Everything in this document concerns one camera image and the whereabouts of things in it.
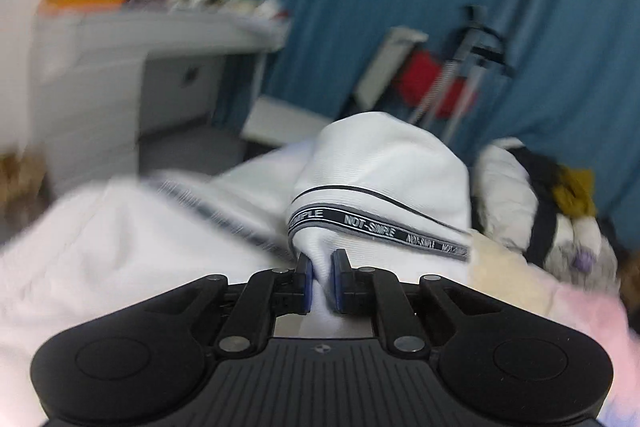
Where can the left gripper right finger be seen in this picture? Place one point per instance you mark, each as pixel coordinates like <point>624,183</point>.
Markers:
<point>378,295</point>

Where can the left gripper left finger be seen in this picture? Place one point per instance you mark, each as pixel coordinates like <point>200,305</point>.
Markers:
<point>250,310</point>

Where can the white jacket with lettered band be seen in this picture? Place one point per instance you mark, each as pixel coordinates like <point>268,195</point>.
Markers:
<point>389,194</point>

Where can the grey white clothes pile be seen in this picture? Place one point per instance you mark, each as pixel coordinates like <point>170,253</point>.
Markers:
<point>580,255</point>

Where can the pastel rainbow duvet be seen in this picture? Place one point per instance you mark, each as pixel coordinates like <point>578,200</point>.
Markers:
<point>502,274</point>

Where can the red cloth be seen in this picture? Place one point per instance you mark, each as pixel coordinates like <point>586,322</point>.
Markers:
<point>415,78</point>

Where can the mustard yellow garment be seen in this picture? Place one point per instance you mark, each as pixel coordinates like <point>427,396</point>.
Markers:
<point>573,191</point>

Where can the silver tripod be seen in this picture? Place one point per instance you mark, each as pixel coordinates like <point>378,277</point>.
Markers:
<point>481,49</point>

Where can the white desk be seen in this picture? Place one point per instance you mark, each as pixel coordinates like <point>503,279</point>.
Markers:
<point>86,75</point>

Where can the blue curtain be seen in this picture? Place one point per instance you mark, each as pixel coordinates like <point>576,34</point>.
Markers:
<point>573,94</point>

